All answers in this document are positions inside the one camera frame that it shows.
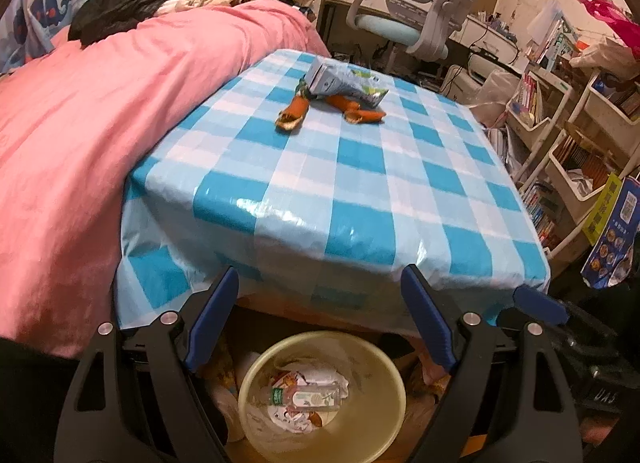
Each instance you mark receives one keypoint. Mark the clear plastic bottle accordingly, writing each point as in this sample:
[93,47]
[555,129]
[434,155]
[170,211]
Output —
[305,397]

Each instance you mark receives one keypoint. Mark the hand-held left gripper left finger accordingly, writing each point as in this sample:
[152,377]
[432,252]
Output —
[212,318]

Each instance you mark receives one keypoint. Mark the white ribbed appliance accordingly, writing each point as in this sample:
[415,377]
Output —
[452,78]

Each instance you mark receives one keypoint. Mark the pink blanket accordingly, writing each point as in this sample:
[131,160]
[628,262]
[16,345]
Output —
[100,143]

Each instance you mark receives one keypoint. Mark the white shelf cart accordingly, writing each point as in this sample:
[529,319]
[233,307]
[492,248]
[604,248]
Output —
[585,188]
[535,128]

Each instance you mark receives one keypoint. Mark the blue white checked tablecloth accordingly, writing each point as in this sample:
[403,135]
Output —
[350,183]

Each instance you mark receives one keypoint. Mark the beige cloth bag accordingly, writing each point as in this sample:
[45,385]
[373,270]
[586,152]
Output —
[605,55]

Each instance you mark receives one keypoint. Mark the pink bag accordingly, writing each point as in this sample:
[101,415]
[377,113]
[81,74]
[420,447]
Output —
[607,15]

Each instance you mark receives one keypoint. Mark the clear plastic bag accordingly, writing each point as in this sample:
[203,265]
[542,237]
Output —
[492,90]

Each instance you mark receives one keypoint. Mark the yellow waste bin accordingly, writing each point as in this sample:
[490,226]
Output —
[380,393]

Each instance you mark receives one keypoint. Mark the white printer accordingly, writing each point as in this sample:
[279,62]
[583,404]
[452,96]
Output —
[487,65]

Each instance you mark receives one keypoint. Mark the whale print curtain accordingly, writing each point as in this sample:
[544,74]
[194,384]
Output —
[45,8]

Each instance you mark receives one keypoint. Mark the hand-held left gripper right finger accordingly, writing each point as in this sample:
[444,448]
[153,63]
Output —
[430,318]

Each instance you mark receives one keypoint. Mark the black jacket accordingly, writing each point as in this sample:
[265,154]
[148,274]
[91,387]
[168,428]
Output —
[120,8]

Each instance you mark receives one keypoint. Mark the stack of upright books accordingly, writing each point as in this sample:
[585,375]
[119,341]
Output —
[555,40]

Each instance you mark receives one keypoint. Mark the blue paper bag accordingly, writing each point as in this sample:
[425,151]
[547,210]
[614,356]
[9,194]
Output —
[610,238]

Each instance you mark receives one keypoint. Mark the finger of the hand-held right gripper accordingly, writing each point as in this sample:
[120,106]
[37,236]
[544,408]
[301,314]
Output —
[540,303]

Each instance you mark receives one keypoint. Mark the grey desk chair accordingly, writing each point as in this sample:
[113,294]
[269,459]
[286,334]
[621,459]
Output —
[425,3]

